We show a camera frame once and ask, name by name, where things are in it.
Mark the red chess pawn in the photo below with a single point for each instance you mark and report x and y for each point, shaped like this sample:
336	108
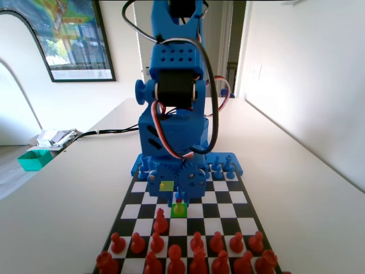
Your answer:
196	244
178	209
117	245
236	244
137	245
255	244
157	245
216	244

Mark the blue SO-100 robot arm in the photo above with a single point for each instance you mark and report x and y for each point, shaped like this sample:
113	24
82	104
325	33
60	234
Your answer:
176	57

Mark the blue chess pawn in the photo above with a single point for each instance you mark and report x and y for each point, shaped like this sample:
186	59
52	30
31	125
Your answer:
230	174
207	174
142	174
218	174
179	195

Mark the blue chess rook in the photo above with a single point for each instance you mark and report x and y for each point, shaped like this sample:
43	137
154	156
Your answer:
227	162
145	164

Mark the red chess bishop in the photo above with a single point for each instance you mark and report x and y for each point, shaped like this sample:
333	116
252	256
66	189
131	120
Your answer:
221	265
152	265

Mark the red chess knight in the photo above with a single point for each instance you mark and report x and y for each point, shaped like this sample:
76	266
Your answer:
243	265

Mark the red chess rook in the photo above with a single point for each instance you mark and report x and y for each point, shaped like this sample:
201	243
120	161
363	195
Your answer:
107	264
266	262

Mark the black and white chessboard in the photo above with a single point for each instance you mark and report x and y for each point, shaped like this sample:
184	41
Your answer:
209	217

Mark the advanced red pawn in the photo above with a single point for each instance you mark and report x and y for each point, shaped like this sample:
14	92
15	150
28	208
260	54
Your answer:
160	224

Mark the small blue object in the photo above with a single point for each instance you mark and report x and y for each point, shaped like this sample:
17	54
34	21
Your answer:
232	95

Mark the crumpled white papers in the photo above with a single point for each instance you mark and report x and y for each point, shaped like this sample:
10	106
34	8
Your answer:
54	137

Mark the green plastic box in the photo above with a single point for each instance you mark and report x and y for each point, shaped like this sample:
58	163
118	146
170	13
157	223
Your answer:
34	161

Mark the framed poster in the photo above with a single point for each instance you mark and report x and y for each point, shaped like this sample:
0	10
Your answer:
80	42

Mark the white curved panel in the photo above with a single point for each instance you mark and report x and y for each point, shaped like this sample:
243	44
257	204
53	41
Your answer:
17	85

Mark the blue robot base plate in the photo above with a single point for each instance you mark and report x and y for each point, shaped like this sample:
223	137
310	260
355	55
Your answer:
236	162

